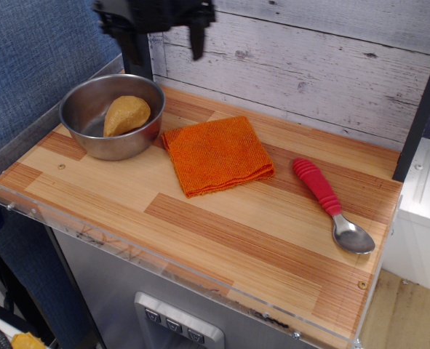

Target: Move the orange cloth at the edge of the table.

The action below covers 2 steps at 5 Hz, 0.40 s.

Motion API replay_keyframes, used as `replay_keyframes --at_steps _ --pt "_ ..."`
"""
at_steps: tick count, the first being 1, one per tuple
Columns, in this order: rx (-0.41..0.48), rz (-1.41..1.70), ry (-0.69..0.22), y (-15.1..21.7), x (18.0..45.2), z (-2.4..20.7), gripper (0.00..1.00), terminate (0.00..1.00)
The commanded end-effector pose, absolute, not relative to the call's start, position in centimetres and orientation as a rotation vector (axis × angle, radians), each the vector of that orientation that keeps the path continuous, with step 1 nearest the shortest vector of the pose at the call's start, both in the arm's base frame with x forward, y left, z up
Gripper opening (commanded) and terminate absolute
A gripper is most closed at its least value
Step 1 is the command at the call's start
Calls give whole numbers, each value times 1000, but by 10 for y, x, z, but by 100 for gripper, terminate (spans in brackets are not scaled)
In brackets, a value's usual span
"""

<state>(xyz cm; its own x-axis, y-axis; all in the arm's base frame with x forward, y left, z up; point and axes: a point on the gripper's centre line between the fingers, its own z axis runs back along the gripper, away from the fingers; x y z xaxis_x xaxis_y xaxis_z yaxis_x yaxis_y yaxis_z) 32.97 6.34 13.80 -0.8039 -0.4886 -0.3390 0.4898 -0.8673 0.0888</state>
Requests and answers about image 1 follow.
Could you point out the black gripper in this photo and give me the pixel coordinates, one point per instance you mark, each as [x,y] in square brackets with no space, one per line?
[125,18]

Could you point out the orange cloth napkin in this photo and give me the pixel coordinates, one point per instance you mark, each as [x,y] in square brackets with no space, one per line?
[217,155]

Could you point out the tan pear shaped toy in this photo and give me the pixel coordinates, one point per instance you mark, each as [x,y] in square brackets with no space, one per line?
[125,114]

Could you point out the stainless steel bowl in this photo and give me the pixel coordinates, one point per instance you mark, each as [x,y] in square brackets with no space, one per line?
[82,112]

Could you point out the clear acrylic edge guard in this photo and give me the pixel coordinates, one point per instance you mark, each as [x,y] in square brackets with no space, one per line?
[261,260]

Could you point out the stainless steel cabinet front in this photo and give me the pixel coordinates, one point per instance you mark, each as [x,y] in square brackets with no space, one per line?
[108,284]

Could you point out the silver button control panel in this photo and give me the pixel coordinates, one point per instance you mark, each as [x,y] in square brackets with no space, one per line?
[165,326]

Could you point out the white ridged appliance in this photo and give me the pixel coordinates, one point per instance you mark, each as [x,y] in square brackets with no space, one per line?
[407,252]

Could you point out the black vertical frame post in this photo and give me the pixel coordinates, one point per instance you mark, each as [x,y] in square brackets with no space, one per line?
[144,70]

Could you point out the red handled metal spoon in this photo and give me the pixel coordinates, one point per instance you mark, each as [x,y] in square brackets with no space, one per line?
[347,235]

